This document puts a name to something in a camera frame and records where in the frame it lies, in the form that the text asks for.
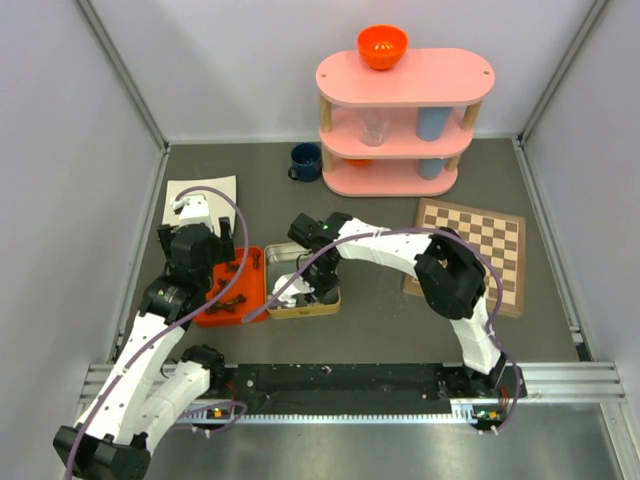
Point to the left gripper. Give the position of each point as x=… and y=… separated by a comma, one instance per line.
x=222, y=250

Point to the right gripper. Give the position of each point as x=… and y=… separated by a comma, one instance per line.
x=320, y=290

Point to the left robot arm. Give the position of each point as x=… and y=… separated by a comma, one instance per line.
x=117, y=435

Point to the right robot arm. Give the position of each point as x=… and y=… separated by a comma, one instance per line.
x=451, y=277

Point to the dark chess rook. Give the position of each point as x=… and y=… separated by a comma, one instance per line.
x=239, y=299

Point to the wooden chess board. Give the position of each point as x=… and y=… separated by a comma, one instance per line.
x=499, y=237

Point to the gold metal tin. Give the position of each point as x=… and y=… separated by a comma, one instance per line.
x=286, y=258

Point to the white square plate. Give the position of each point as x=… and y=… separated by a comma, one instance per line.
x=218, y=207

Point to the orange metal tin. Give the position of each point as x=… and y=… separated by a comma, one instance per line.
x=251, y=284

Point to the small orange bowl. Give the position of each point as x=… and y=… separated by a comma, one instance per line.
x=358, y=162

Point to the dark blue mug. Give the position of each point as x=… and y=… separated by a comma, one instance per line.
x=306, y=163

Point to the light blue lower cup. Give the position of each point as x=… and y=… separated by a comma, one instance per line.
x=429, y=169

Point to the light blue cup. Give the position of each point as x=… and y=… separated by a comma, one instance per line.
x=429, y=169
x=431, y=122

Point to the clear glass cup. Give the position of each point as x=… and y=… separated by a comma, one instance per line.
x=375, y=124

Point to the pink three-tier shelf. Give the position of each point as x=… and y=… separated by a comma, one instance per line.
x=424, y=77

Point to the orange plastic bowl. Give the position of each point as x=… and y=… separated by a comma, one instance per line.
x=382, y=46

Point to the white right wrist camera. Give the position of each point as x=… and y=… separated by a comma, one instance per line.
x=289, y=297

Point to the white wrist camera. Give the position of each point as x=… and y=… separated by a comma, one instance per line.
x=191, y=209
x=289, y=297

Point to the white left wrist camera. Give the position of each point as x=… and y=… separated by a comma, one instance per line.
x=191, y=209

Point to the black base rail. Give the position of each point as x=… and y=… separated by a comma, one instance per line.
x=356, y=388

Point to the grey cable duct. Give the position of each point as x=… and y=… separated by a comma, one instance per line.
x=451, y=412

